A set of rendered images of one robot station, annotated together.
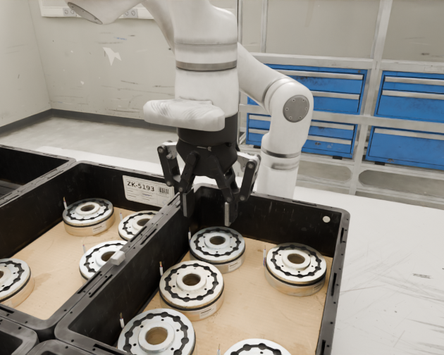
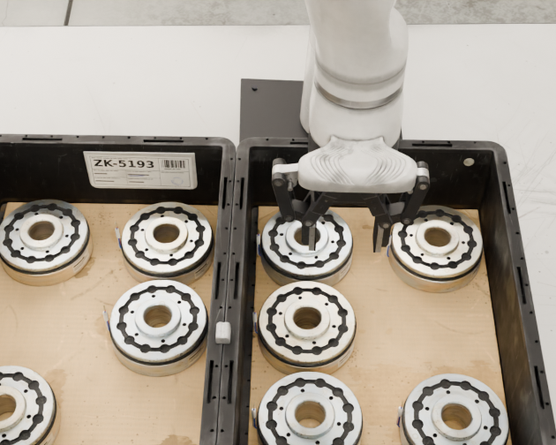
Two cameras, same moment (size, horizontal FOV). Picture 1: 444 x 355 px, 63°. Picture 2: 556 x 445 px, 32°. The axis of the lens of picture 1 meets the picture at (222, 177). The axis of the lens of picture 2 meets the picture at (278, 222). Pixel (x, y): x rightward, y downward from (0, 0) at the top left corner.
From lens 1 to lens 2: 53 cm
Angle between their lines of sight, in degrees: 28
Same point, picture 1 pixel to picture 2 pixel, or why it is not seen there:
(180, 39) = (343, 76)
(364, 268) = not seen: hidden behind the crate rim
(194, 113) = (382, 176)
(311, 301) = (471, 293)
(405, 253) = not seen: outside the picture
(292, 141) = not seen: hidden behind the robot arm
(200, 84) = (370, 122)
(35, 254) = (3, 343)
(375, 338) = (544, 300)
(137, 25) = not seen: outside the picture
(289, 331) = (459, 347)
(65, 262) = (68, 341)
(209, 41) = (386, 75)
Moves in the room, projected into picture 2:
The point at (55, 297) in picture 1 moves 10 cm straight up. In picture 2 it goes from (103, 403) to (89, 350)
